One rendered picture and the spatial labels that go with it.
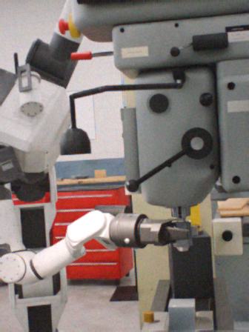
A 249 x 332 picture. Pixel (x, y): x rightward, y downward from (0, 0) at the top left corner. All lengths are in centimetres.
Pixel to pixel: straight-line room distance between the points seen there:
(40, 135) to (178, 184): 53
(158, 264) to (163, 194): 189
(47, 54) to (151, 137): 64
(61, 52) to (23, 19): 925
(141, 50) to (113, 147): 924
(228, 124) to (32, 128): 64
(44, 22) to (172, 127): 971
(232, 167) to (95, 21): 44
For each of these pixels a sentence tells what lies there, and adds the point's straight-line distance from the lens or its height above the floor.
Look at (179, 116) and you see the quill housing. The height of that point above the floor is 152.
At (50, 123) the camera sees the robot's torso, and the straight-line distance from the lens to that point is 175.
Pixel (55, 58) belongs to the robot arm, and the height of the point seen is 174.
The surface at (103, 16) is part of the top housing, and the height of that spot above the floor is 175.
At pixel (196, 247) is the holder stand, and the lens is 178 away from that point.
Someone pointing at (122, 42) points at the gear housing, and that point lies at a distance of 134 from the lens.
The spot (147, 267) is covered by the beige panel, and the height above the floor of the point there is 78.
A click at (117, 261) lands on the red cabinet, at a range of 608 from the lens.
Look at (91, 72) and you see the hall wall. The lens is 1067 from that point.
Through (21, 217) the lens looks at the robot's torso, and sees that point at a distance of 209.
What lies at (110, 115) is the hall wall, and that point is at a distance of 1056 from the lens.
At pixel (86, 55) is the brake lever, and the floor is 170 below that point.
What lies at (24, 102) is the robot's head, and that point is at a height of 159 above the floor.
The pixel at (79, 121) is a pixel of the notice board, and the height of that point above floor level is 190.
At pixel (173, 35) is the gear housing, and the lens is 133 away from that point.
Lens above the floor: 147
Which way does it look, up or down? 3 degrees down
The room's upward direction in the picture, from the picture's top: 4 degrees counter-clockwise
